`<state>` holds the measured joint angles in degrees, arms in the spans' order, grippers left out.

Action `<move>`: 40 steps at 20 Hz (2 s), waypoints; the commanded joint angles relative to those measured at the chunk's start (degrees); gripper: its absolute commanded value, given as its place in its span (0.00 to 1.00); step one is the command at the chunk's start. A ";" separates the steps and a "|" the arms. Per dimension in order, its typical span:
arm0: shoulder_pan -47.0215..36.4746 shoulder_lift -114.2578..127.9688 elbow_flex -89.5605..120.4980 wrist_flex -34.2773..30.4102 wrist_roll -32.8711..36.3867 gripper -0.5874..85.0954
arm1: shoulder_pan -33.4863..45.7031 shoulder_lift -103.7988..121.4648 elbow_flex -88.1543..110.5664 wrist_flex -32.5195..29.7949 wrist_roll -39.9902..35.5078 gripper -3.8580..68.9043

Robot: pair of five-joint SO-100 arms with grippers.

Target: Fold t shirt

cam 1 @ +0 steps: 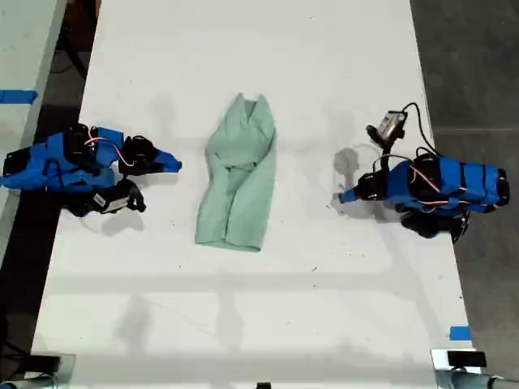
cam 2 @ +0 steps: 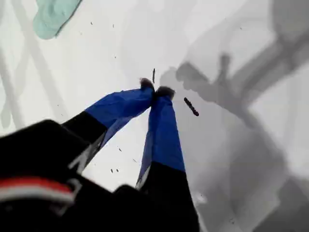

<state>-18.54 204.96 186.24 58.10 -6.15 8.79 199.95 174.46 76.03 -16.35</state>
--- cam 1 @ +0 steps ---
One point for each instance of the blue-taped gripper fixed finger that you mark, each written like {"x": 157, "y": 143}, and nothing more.
{"x": 167, "y": 159}
{"x": 353, "y": 191}

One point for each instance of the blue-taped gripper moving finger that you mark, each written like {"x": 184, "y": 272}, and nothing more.
{"x": 156, "y": 168}
{"x": 354, "y": 198}

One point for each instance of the pale green T-shirt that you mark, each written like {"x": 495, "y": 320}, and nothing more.
{"x": 239, "y": 174}

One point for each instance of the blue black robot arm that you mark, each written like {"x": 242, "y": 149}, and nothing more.
{"x": 61, "y": 162}
{"x": 446, "y": 182}

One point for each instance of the long blue tape strip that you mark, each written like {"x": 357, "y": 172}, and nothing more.
{"x": 18, "y": 96}

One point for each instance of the short blue tape strip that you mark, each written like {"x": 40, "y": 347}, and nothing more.
{"x": 460, "y": 333}

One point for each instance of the small black box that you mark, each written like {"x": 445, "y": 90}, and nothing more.
{"x": 466, "y": 358}
{"x": 44, "y": 363}

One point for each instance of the small black clip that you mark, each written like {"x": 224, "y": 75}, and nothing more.
{"x": 263, "y": 386}

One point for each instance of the grey metal pipe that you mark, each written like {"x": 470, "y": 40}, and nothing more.
{"x": 482, "y": 381}
{"x": 24, "y": 383}

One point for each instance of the black camera stalk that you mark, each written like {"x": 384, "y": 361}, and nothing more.
{"x": 135, "y": 196}
{"x": 377, "y": 135}

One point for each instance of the black camera box with label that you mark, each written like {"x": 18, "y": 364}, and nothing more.
{"x": 111, "y": 201}

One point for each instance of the black silver camera box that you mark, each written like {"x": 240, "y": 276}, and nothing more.
{"x": 391, "y": 126}

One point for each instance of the metal table bracket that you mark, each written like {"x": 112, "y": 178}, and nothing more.
{"x": 68, "y": 364}
{"x": 438, "y": 364}

